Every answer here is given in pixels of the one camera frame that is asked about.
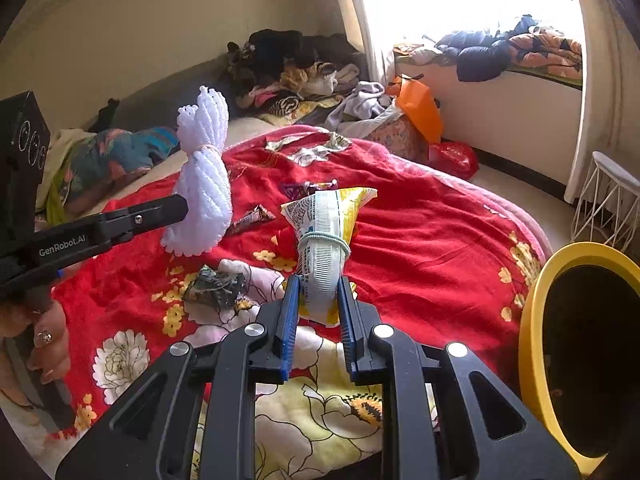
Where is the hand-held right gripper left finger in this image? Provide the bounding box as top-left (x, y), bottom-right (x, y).
top-left (55, 275), bottom-right (301, 480)

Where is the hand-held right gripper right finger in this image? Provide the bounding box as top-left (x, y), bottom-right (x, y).
top-left (337, 276), bottom-right (583, 480)

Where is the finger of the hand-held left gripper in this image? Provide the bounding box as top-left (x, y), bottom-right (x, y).
top-left (96, 193), bottom-right (190, 252)

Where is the white foam net bundle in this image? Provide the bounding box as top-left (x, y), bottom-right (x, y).
top-left (161, 85), bottom-right (233, 257)

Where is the yellow snack bag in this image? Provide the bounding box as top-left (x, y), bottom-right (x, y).
top-left (279, 186), bottom-right (378, 328)

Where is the yellow trash bin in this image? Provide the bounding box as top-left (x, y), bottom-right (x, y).
top-left (517, 241), bottom-right (640, 476)

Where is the person's left forearm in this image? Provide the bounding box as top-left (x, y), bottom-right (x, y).
top-left (0, 400), bottom-right (66, 466)

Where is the person's left hand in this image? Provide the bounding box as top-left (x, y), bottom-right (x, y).
top-left (0, 301), bottom-right (72, 413)

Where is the bed with beige sheet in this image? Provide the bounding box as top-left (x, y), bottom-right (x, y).
top-left (97, 117), bottom-right (281, 211)

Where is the blue floral cloth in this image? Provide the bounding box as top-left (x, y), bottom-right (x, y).
top-left (42, 126), bottom-right (181, 226)

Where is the dark crumpled wrapper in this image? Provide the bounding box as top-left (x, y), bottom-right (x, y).
top-left (182, 266), bottom-right (248, 308)

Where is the brown candy wrapper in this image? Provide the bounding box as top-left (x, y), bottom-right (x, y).
top-left (227, 205), bottom-right (277, 235)

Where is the black garment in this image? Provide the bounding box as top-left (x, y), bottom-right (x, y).
top-left (97, 99), bottom-right (121, 131)

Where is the red floral blanket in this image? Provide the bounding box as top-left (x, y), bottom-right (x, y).
top-left (50, 125), bottom-right (553, 480)

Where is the purple candy wrapper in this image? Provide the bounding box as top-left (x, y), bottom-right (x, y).
top-left (280, 179), bottom-right (338, 201)

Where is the grey upholstered headboard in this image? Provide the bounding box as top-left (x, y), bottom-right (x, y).
top-left (85, 52), bottom-right (236, 133)

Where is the floral fabric basket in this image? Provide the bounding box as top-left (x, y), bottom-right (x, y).
top-left (367, 112), bottom-right (431, 163)

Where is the red plastic bag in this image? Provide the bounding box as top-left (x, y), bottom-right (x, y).
top-left (427, 141), bottom-right (480, 180)

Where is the lavender cloth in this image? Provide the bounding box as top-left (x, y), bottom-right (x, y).
top-left (324, 81), bottom-right (401, 133)

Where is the orange plastic bag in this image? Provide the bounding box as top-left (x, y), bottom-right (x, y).
top-left (387, 75), bottom-right (445, 145)

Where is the pile of dark clothes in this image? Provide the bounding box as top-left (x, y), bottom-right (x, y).
top-left (225, 29), bottom-right (371, 121)

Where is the pale crumpled garment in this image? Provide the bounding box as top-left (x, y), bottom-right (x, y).
top-left (392, 42), bottom-right (441, 66)

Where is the dark puffer jacket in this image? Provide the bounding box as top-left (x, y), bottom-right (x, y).
top-left (435, 15), bottom-right (536, 82)

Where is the narrow cream curtain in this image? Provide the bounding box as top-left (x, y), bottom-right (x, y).
top-left (327, 0), bottom-right (396, 93)

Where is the orange patterned quilt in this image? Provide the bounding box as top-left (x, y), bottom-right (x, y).
top-left (507, 30), bottom-right (583, 81)

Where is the wide cream curtain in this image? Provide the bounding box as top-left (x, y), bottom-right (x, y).
top-left (562, 0), bottom-right (640, 206)

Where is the white wire stool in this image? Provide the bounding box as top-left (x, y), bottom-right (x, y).
top-left (570, 151), bottom-right (640, 256)

